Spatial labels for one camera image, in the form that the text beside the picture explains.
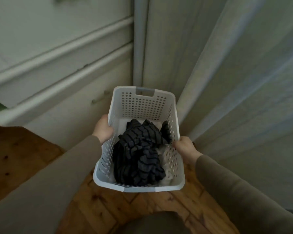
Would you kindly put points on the person's left hand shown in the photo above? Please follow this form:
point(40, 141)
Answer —
point(103, 130)

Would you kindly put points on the white dresser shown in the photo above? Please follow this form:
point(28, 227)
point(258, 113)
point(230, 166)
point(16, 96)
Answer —
point(53, 63)

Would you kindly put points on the white curtain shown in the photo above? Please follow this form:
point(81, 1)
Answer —
point(229, 82)

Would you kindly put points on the white cloth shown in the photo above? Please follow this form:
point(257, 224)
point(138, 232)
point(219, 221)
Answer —
point(167, 176)

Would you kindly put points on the person's left thumb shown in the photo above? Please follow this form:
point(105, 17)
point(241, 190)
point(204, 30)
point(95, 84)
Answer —
point(109, 130)

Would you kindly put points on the person's right forearm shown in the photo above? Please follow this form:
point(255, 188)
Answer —
point(244, 194)

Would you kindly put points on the dark striped garment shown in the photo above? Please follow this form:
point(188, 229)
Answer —
point(139, 155)

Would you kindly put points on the person's right hand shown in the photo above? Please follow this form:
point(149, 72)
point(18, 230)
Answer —
point(186, 147)

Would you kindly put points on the person's grey top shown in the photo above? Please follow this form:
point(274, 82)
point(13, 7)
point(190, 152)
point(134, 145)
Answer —
point(156, 224)

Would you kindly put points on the person's right thumb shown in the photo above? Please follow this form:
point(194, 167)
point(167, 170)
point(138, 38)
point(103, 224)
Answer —
point(177, 144)

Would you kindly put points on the person's left forearm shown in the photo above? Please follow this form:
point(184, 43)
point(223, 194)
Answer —
point(44, 185)

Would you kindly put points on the white perforated laundry basket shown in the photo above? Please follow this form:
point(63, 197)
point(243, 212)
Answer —
point(139, 112)

